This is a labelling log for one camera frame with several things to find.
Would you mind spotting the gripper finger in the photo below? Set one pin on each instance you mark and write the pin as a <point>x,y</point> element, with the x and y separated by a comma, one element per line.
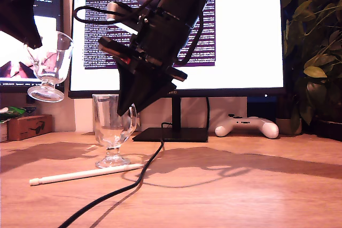
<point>129,89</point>
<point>157,86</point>
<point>10,17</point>
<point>30,19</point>

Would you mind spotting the beige plant pot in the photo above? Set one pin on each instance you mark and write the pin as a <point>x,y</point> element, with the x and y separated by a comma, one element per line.
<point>283,127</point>

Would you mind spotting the green packet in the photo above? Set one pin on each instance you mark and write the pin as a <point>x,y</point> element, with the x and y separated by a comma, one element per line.
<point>14,111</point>

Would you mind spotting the black monitor showing code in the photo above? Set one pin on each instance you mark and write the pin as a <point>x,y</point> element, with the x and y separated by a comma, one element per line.
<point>49,6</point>

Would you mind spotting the white pen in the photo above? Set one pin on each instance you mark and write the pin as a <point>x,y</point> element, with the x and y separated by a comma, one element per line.
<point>80,174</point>

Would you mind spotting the black box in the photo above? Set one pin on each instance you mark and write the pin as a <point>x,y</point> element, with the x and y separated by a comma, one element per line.
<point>330,132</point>

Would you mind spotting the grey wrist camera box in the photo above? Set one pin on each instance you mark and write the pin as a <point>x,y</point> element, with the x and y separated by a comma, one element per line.
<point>115,11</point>

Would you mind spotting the white game controller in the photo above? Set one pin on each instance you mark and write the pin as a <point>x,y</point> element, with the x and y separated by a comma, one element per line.
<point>267,129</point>

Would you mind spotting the cardboard box with sunglasses print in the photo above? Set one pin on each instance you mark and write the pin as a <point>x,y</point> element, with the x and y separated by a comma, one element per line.
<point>29,127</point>

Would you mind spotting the green leafy houseplant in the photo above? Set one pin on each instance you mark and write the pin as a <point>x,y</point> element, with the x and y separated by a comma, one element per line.
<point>315,59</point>

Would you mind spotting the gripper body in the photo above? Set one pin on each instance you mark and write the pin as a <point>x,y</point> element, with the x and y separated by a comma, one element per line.
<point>165,43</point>

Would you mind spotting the large black Huawei monitor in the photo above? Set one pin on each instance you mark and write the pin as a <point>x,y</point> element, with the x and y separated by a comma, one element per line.
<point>240,38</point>

